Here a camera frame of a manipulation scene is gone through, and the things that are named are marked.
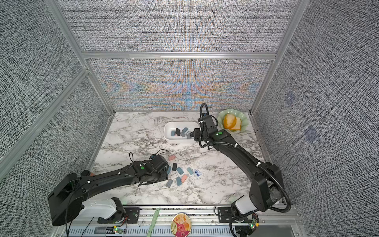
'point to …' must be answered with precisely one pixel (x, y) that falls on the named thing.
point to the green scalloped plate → (238, 113)
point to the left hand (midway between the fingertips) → (167, 176)
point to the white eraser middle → (182, 162)
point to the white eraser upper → (178, 156)
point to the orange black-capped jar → (87, 173)
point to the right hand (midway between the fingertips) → (197, 128)
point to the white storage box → (173, 126)
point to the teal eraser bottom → (178, 181)
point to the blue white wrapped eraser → (198, 173)
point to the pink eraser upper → (171, 157)
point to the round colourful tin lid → (181, 225)
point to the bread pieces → (231, 122)
